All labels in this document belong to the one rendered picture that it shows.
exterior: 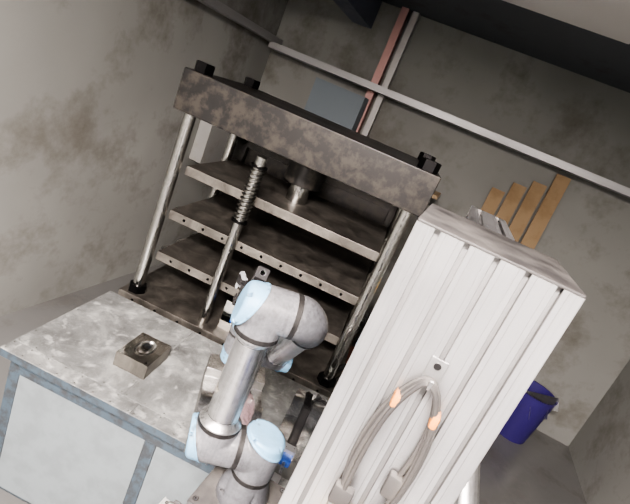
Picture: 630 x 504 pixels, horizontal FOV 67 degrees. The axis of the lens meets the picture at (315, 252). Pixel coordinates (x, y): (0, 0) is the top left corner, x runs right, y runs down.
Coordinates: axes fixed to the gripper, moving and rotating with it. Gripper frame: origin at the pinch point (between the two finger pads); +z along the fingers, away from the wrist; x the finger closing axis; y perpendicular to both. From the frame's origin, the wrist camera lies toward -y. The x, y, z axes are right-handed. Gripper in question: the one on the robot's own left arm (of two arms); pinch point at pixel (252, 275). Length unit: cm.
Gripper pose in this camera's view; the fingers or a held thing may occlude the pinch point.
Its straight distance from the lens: 174.3
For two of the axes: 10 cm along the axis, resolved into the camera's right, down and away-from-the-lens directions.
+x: 8.6, 4.4, 2.6
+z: -1.0, -3.5, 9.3
